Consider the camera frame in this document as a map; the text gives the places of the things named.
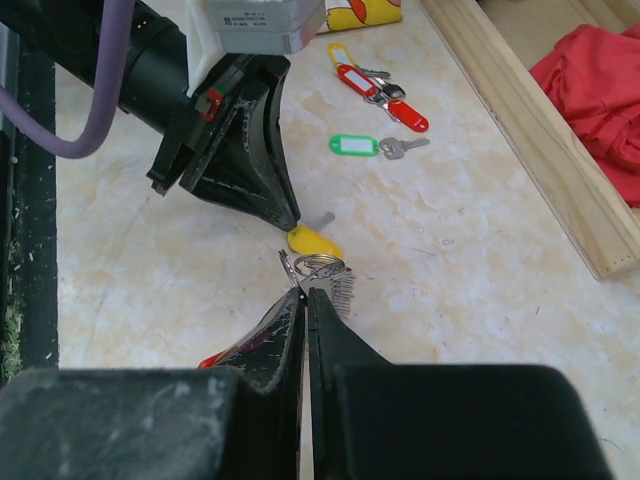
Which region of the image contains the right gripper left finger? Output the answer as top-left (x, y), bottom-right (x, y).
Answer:
top-left (210, 287), bottom-right (305, 479)

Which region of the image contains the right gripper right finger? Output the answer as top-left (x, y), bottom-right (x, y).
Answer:
top-left (308, 289), bottom-right (612, 479)

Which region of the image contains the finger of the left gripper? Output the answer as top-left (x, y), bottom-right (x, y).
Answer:
top-left (249, 57), bottom-right (301, 231)
top-left (180, 87), bottom-right (288, 225)

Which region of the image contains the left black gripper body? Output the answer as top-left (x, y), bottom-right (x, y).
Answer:
top-left (147, 54), bottom-right (260, 198)

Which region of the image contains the yellow tag key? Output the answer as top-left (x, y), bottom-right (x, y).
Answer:
top-left (286, 212), bottom-right (343, 258)

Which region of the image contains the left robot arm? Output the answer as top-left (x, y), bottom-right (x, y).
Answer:
top-left (1, 1), bottom-right (301, 231)

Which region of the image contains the yellow outline tag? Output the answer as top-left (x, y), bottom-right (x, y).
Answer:
top-left (327, 42), bottom-right (355, 69)

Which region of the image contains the blue pikachu shirt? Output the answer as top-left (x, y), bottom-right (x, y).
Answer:
top-left (326, 0), bottom-right (402, 31)

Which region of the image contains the wooden rack tray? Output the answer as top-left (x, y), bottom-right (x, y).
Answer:
top-left (423, 1), bottom-right (639, 280)

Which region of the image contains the red crumpled cloth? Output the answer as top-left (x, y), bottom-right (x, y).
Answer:
top-left (530, 24), bottom-right (639, 208)

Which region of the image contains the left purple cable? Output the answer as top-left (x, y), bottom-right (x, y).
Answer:
top-left (0, 0), bottom-right (136, 160)

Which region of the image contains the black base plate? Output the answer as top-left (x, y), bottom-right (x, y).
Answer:
top-left (1, 27), bottom-right (59, 383)

